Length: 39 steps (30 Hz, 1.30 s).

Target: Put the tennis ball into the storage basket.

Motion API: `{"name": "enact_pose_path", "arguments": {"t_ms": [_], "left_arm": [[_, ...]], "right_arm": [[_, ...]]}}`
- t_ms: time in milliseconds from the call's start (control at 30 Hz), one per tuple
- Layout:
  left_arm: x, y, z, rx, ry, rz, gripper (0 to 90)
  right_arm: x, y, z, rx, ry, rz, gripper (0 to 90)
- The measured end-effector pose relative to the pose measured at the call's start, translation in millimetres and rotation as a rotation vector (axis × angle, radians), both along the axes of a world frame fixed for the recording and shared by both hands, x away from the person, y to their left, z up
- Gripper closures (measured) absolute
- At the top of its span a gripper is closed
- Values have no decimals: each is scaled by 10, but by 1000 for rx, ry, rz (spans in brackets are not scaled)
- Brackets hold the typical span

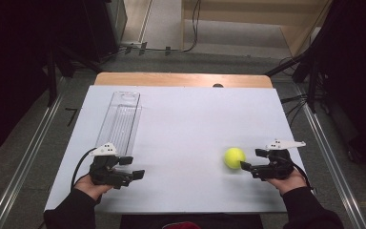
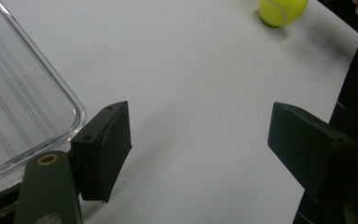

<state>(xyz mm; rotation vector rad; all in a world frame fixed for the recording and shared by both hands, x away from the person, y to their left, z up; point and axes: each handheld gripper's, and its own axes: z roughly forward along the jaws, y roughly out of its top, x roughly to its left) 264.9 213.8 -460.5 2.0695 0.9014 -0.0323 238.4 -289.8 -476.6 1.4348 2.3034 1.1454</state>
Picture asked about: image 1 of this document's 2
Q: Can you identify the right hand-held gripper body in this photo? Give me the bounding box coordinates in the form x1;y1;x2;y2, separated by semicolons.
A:
251;138;307;181

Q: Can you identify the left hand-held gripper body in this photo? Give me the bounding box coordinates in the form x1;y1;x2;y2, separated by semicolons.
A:
89;142;134;190

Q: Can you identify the yellow tennis ball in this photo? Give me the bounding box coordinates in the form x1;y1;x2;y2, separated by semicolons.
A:
224;147;247;170

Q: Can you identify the clear plastic tray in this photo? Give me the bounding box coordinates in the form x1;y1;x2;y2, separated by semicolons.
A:
95;91;143;156

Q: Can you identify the person's right hand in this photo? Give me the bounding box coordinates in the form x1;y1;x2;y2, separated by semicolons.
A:
266;168;308;196

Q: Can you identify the person's left hand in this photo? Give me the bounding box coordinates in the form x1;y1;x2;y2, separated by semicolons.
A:
74;174;113;201

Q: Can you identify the red cloth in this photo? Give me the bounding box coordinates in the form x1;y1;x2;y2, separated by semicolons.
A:
161;220;202;229

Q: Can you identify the black stand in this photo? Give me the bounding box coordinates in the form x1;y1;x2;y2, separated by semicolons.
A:
265;47;323;114
42;41;104;108

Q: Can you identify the dark cabinet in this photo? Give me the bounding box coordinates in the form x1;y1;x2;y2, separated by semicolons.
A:
75;0;129;63

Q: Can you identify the light wooden furniture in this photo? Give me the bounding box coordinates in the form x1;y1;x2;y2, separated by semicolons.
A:
180;0;333;58

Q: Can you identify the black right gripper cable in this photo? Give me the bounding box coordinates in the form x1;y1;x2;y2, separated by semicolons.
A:
289;160;315;192

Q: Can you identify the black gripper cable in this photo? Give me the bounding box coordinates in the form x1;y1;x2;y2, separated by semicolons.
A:
289;160;315;192
71;147;98;192

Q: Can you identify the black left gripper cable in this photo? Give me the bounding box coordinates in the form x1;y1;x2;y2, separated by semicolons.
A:
71;147;98;192

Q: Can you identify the aluminium floor rail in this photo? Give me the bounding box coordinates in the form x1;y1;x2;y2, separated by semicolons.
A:
294;85;366;229
0;94;65;229

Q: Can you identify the bundle of black cables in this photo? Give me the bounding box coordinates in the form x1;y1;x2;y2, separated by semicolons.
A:
280;93;311;126

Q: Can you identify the black hanging cable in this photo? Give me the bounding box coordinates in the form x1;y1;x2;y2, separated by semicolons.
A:
146;0;202;53

